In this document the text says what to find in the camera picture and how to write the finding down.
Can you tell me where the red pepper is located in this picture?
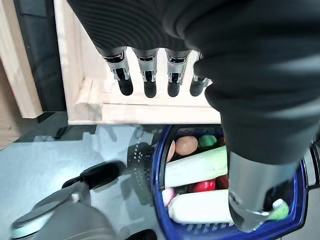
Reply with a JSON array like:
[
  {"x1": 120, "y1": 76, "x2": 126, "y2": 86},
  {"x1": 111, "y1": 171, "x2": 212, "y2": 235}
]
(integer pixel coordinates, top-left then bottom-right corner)
[{"x1": 191, "y1": 179, "x2": 217, "y2": 193}]

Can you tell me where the long white leek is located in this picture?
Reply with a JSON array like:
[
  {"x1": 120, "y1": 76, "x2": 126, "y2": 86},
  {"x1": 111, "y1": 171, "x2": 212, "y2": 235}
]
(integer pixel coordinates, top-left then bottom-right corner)
[{"x1": 164, "y1": 145, "x2": 230, "y2": 189}]

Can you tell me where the dark red fruit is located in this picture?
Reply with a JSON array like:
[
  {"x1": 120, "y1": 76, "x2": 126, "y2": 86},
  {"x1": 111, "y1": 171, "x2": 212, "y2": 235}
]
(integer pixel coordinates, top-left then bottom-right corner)
[{"x1": 215, "y1": 174, "x2": 230, "y2": 190}]

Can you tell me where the small black floor object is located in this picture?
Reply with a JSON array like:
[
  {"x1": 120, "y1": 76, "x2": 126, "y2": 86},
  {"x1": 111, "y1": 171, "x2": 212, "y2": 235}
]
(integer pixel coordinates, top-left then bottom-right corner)
[{"x1": 53, "y1": 125, "x2": 68, "y2": 140}]

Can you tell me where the green round fruit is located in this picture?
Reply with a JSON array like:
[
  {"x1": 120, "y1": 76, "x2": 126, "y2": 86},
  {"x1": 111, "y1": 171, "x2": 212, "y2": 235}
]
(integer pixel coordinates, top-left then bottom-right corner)
[{"x1": 198, "y1": 134, "x2": 218, "y2": 149}]

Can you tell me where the blue plastic basket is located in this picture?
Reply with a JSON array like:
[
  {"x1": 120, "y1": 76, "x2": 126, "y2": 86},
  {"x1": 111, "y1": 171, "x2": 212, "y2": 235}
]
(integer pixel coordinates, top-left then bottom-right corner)
[{"x1": 151, "y1": 124, "x2": 308, "y2": 235}]

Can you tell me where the black basket handle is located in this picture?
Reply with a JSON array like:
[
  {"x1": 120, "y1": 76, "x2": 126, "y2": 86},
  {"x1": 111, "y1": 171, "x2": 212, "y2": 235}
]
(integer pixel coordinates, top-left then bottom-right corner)
[{"x1": 159, "y1": 138, "x2": 176, "y2": 193}]

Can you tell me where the pink and white vegetable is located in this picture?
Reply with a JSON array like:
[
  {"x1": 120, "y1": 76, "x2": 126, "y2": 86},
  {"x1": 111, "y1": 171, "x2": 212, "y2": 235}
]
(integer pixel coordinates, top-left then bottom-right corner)
[{"x1": 161, "y1": 188, "x2": 175, "y2": 207}]

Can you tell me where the light wooden crate shelf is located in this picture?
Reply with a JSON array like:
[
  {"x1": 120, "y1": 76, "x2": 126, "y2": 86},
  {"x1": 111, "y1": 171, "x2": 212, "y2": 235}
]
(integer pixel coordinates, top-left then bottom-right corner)
[{"x1": 53, "y1": 0, "x2": 223, "y2": 125}]

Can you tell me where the white radish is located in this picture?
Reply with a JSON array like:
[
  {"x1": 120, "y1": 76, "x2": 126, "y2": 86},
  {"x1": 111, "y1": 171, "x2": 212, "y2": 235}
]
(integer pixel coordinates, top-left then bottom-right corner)
[{"x1": 167, "y1": 189, "x2": 235, "y2": 225}]

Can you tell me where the peach-coloured round fruit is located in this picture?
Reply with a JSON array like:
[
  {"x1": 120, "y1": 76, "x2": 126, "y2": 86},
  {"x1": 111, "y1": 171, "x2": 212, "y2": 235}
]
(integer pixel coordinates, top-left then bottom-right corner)
[{"x1": 175, "y1": 136, "x2": 199, "y2": 157}]

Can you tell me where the green and white vegetable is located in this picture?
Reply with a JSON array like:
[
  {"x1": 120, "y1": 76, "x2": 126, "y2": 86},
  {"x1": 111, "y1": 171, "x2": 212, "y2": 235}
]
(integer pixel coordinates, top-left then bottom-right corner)
[{"x1": 267, "y1": 198, "x2": 290, "y2": 222}]

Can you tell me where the light wooden panel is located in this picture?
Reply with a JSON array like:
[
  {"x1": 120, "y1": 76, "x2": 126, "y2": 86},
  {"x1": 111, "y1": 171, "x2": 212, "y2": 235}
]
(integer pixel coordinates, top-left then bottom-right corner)
[{"x1": 0, "y1": 0, "x2": 44, "y2": 119}]

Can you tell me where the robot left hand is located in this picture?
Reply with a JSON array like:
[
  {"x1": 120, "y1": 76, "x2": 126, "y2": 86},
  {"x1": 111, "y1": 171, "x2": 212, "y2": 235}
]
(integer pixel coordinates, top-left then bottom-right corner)
[{"x1": 67, "y1": 0, "x2": 320, "y2": 233}]

